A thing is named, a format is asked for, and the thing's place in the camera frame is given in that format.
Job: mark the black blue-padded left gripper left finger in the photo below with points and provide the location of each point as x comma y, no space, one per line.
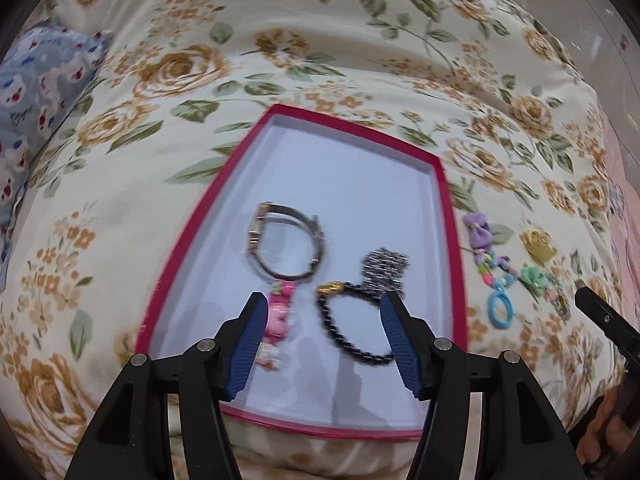
128,437

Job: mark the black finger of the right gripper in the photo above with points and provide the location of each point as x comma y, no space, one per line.
624,336

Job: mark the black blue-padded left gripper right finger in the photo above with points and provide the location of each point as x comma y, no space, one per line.
521,436

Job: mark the yellow gingerbread hair clip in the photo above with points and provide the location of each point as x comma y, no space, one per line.
538,245

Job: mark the person's right hand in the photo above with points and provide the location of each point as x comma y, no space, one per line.
607,428

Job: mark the pink cartoon charm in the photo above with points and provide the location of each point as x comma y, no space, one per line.
277,327

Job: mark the sparkly silver black hair accessory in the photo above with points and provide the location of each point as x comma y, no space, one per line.
383,271

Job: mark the floral cream bedspread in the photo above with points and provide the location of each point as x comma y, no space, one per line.
480,83

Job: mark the blue floral pillow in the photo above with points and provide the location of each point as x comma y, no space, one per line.
42,78

